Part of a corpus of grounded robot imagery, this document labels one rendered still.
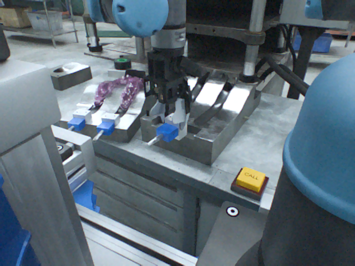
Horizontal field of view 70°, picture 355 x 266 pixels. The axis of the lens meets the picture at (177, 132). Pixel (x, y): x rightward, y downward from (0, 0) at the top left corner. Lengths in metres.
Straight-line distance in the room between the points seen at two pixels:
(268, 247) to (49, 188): 0.14
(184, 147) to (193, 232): 0.36
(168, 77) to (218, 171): 0.32
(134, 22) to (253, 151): 0.61
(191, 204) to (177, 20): 0.59
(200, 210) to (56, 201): 0.76
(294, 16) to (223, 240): 1.26
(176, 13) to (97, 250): 0.44
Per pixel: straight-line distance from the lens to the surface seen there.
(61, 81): 1.36
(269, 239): 0.17
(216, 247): 0.31
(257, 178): 0.70
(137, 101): 0.97
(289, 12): 1.45
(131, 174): 1.02
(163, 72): 0.59
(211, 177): 0.74
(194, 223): 0.96
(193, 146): 0.76
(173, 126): 0.67
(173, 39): 0.56
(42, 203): 0.18
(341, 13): 0.61
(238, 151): 0.85
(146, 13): 0.38
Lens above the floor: 1.29
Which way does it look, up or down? 33 degrees down
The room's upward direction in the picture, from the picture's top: straight up
